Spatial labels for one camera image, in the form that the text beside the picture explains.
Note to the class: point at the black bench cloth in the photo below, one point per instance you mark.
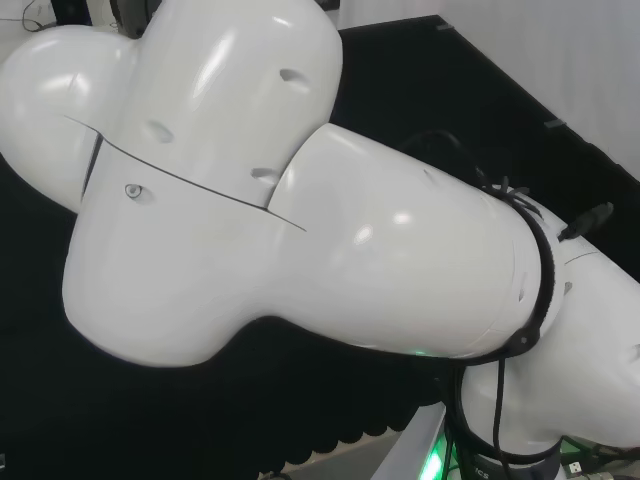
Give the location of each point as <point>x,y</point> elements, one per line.
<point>450,100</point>

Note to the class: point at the clear cloth clip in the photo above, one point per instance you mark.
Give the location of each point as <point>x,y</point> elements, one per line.
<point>554,123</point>
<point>444,27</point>

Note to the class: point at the black rectangular device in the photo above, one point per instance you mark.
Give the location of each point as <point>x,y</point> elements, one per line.
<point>70,7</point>

